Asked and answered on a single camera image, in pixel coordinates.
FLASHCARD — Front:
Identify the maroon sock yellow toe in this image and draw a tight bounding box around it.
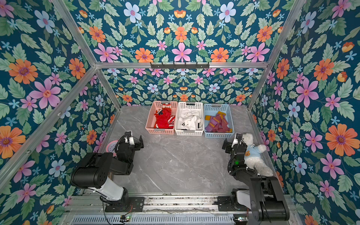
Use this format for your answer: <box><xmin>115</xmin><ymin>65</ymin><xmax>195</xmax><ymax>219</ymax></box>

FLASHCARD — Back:
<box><xmin>204</xmin><ymin>111</ymin><xmax>233</xmax><ymax>133</ymax></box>

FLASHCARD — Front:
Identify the red plain sock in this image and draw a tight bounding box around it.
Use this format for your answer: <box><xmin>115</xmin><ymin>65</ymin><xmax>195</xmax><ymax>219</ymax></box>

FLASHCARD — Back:
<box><xmin>154</xmin><ymin>104</ymin><xmax>175</xmax><ymax>129</ymax></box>

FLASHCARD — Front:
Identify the white sock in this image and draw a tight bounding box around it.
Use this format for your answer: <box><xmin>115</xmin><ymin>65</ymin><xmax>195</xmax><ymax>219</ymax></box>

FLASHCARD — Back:
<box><xmin>177</xmin><ymin>109</ymin><xmax>203</xmax><ymax>131</ymax></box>

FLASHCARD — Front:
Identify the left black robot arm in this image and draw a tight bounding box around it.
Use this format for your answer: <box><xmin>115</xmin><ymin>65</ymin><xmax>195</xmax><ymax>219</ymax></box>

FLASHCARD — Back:
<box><xmin>70</xmin><ymin>131</ymin><xmax>144</xmax><ymax>204</ymax></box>

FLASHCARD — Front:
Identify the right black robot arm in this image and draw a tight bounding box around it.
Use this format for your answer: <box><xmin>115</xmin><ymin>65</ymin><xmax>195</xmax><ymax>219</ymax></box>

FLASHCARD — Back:
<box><xmin>222</xmin><ymin>133</ymin><xmax>290</xmax><ymax>224</ymax></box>

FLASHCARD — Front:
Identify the blue plastic basket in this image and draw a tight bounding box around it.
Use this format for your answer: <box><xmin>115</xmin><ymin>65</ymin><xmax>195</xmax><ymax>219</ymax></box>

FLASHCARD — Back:
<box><xmin>203</xmin><ymin>104</ymin><xmax>234</xmax><ymax>138</ymax></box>

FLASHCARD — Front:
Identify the pink plastic basket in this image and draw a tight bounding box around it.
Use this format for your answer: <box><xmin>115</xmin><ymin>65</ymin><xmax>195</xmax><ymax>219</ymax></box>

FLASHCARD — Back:
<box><xmin>145</xmin><ymin>101</ymin><xmax>178</xmax><ymax>135</ymax></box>

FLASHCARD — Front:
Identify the white plastic basket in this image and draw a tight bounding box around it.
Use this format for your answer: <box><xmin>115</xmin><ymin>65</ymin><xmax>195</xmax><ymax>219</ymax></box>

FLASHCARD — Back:
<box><xmin>175</xmin><ymin>102</ymin><xmax>204</xmax><ymax>136</ymax></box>

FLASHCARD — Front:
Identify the pink alarm clock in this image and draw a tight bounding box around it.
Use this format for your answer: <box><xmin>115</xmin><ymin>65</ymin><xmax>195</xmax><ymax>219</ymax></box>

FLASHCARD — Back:
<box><xmin>106</xmin><ymin>140</ymin><xmax>118</xmax><ymax>157</ymax></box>

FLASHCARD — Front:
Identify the white teddy bear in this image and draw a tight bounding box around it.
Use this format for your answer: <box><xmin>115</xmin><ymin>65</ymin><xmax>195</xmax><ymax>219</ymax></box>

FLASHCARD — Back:
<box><xmin>242</xmin><ymin>133</ymin><xmax>274</xmax><ymax>177</ymax></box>

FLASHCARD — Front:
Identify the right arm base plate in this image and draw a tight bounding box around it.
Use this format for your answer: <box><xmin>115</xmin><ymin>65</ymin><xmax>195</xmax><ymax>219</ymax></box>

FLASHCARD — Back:
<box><xmin>214</xmin><ymin>196</ymin><xmax>250</xmax><ymax>212</ymax></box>

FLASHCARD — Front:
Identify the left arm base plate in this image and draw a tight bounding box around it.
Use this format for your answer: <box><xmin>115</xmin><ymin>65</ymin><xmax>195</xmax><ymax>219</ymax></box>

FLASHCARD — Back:
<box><xmin>105</xmin><ymin>197</ymin><xmax>145</xmax><ymax>213</ymax></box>

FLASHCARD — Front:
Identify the black hook rail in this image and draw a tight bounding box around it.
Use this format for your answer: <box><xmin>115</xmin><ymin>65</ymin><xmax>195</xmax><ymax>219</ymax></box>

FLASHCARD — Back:
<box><xmin>150</xmin><ymin>62</ymin><xmax>210</xmax><ymax>69</ymax></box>

